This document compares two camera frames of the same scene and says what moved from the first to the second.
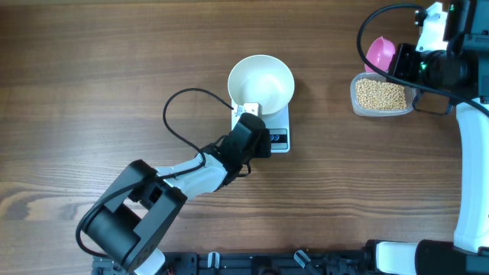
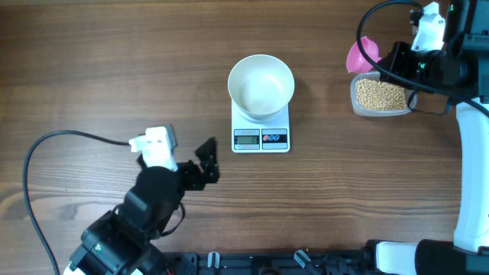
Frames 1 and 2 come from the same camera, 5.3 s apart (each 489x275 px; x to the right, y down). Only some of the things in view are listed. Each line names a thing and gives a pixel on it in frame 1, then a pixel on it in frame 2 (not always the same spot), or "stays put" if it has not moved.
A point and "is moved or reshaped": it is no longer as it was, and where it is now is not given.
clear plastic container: x=378 y=94 stays put
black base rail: x=249 y=263 stays put
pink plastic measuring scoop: x=380 y=54 is moved or reshaped
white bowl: x=263 y=79 stays put
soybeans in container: x=372 y=95 stays put
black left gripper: x=263 y=150 to x=196 y=182
